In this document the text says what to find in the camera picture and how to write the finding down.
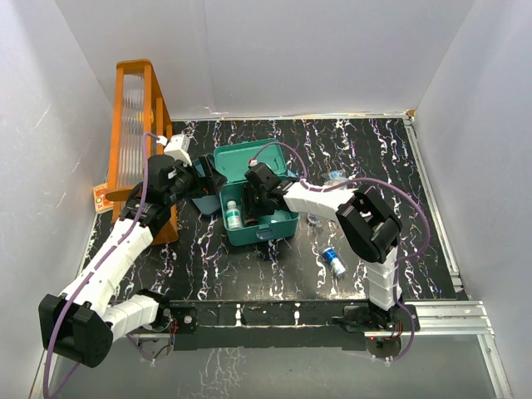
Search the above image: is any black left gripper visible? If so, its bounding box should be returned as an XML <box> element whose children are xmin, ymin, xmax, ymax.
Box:
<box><xmin>165</xmin><ymin>155</ymin><xmax>227</xmax><ymax>206</ymax></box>

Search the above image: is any white medicine bottle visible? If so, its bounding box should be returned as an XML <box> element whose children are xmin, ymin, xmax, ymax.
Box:
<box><xmin>225</xmin><ymin>200</ymin><xmax>243</xmax><ymax>230</ymax></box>

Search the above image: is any brown orange-cap bottle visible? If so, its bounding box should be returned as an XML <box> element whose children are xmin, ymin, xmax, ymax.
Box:
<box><xmin>244</xmin><ymin>214</ymin><xmax>259</xmax><ymax>227</ymax></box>

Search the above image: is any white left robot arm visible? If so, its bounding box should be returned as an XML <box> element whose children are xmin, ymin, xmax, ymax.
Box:
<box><xmin>38</xmin><ymin>155</ymin><xmax>227</xmax><ymax>367</ymax></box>

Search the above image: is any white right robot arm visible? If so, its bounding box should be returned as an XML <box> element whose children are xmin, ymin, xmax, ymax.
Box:
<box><xmin>244</xmin><ymin>160</ymin><xmax>402</xmax><ymax>330</ymax></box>

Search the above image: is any teal medicine box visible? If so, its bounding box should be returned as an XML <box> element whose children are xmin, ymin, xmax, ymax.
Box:
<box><xmin>214</xmin><ymin>139</ymin><xmax>299</xmax><ymax>246</ymax></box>

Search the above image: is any dark teal inner tray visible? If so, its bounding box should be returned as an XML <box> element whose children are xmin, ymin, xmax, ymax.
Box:
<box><xmin>191</xmin><ymin>195</ymin><xmax>221</xmax><ymax>216</ymax></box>

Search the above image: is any clear bag blue item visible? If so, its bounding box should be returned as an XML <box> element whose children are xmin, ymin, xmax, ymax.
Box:
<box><xmin>323</xmin><ymin>170</ymin><xmax>347</xmax><ymax>187</ymax></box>

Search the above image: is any white blue bandage roll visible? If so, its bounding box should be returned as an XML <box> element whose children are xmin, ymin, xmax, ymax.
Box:
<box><xmin>322</xmin><ymin>247</ymin><xmax>346</xmax><ymax>278</ymax></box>

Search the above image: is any orange wooden rack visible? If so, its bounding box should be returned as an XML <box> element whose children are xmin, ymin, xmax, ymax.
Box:
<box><xmin>106</xmin><ymin>59</ymin><xmax>173</xmax><ymax>222</ymax></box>

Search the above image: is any orange card box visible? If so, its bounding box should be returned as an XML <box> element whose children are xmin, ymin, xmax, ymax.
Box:
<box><xmin>93</xmin><ymin>183</ymin><xmax>113</xmax><ymax>214</ymax></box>

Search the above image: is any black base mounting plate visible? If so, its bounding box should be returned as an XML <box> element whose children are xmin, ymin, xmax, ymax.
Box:
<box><xmin>124</xmin><ymin>299</ymin><xmax>421</xmax><ymax>352</ymax></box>

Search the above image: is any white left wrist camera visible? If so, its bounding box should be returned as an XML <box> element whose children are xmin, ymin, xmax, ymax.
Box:
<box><xmin>164</xmin><ymin>134</ymin><xmax>192</xmax><ymax>165</ymax></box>

